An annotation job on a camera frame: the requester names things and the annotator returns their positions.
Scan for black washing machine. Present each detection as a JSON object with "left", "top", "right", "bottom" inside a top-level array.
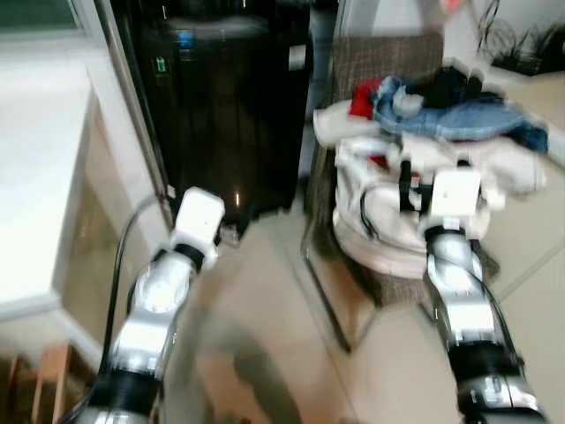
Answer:
[{"left": 109, "top": 0, "right": 315, "bottom": 223}]

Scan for blue denim jeans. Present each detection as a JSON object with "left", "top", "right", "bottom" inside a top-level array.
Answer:
[{"left": 371, "top": 76, "right": 550, "bottom": 153}]

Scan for black garment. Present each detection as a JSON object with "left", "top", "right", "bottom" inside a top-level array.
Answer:
[{"left": 418, "top": 65, "right": 488, "bottom": 112}]

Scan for red garment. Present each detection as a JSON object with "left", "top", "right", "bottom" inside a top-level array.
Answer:
[{"left": 348, "top": 77, "right": 386, "bottom": 121}]

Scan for brown woven chair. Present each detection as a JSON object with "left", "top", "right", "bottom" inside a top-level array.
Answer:
[{"left": 300, "top": 34, "right": 550, "bottom": 354}]

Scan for white stone ledge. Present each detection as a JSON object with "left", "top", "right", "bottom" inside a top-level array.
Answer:
[{"left": 0, "top": 34, "right": 116, "bottom": 321}]

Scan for wooden stool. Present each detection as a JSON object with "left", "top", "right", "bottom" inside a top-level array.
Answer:
[{"left": 0, "top": 343, "right": 91, "bottom": 424}]

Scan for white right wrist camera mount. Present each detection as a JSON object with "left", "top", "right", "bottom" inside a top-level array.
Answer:
[{"left": 427, "top": 169, "right": 485, "bottom": 231}]

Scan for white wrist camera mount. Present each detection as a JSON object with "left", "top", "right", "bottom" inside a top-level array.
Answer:
[
  {"left": 171, "top": 186, "right": 227, "bottom": 259},
  {"left": 427, "top": 169, "right": 485, "bottom": 231}
]

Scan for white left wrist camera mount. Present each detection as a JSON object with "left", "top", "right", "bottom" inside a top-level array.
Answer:
[{"left": 171, "top": 186, "right": 227, "bottom": 259}]

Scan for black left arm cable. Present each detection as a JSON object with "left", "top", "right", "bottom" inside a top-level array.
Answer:
[{"left": 101, "top": 191, "right": 174, "bottom": 375}]

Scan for black wire rack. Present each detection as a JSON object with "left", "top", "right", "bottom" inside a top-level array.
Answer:
[{"left": 478, "top": 0, "right": 565, "bottom": 77}]

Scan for silver door frame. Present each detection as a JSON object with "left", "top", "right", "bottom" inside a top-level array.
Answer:
[{"left": 74, "top": 0, "right": 172, "bottom": 227}]

